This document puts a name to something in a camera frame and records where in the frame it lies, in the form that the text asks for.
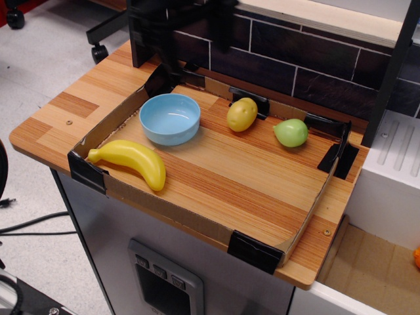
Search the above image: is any black floor cable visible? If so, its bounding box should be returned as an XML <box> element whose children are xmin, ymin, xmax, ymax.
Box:
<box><xmin>0</xmin><ymin>211</ymin><xmax>77</xmax><ymax>236</ymax></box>

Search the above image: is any light blue bowl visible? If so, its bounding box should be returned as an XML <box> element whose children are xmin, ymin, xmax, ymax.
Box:
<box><xmin>139</xmin><ymin>93</ymin><xmax>201</xmax><ymax>146</ymax></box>

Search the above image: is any white toy sink counter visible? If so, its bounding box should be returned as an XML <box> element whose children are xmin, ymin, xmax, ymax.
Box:
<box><xmin>346</xmin><ymin>111</ymin><xmax>419</xmax><ymax>249</ymax></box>

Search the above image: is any black power plug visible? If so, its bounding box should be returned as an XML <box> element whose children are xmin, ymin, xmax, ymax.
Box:
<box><xmin>0</xmin><ymin>198</ymin><xmax>16</xmax><ymax>209</ymax></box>

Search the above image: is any wooden shelf board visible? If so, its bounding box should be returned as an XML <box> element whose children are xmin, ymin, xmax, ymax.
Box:
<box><xmin>238</xmin><ymin>0</ymin><xmax>402</xmax><ymax>48</ymax></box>

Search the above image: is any yellow plastic banana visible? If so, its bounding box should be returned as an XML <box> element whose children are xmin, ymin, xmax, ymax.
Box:
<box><xmin>88</xmin><ymin>140</ymin><xmax>166</xmax><ymax>192</ymax></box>

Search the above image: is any black caster wheel far left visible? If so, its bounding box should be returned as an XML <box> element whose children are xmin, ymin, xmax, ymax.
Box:
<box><xmin>6</xmin><ymin>8</ymin><xmax>25</xmax><ymax>30</ymax></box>

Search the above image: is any cardboard fence with black tape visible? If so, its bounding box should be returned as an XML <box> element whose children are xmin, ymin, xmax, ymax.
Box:
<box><xmin>68</xmin><ymin>66</ymin><xmax>360</xmax><ymax>285</ymax></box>

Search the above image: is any grey toy oven panel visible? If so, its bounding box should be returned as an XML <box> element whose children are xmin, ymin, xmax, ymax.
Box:
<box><xmin>129</xmin><ymin>239</ymin><xmax>205</xmax><ymax>314</ymax></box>

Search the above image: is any green toy pear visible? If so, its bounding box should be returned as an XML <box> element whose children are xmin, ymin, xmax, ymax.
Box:
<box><xmin>273</xmin><ymin>119</ymin><xmax>308</xmax><ymax>148</ymax></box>

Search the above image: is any yellow toy potato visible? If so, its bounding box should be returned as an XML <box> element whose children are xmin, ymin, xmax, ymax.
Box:
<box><xmin>226</xmin><ymin>98</ymin><xmax>258</xmax><ymax>132</ymax></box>

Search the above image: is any black upright post right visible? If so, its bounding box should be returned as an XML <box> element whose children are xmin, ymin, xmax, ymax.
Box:
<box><xmin>361</xmin><ymin>0</ymin><xmax>419</xmax><ymax>148</ymax></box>

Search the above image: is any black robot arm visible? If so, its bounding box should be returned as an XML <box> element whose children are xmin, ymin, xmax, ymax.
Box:
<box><xmin>127</xmin><ymin>1</ymin><xmax>239</xmax><ymax>79</ymax></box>

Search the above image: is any black upright post left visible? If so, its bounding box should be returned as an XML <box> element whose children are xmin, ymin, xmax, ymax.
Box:
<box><xmin>127</xmin><ymin>0</ymin><xmax>165</xmax><ymax>68</ymax></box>

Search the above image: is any black upright post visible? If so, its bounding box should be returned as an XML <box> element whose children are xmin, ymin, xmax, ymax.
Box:
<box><xmin>127</xmin><ymin>0</ymin><xmax>165</xmax><ymax>68</ymax></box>
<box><xmin>361</xmin><ymin>0</ymin><xmax>419</xmax><ymax>148</ymax></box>

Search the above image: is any black caster wheel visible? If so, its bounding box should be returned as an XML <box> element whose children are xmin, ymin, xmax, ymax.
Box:
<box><xmin>91</xmin><ymin>45</ymin><xmax>108</xmax><ymax>64</ymax></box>
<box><xmin>6</xmin><ymin>8</ymin><xmax>25</xmax><ymax>30</ymax></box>

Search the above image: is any black base plate with screw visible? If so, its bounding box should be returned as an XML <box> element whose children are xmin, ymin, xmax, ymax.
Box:
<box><xmin>1</xmin><ymin>279</ymin><xmax>75</xmax><ymax>314</ymax></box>

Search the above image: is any orange toy fruit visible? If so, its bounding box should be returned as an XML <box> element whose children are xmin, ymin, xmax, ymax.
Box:
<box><xmin>413</xmin><ymin>247</ymin><xmax>420</xmax><ymax>268</ymax></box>

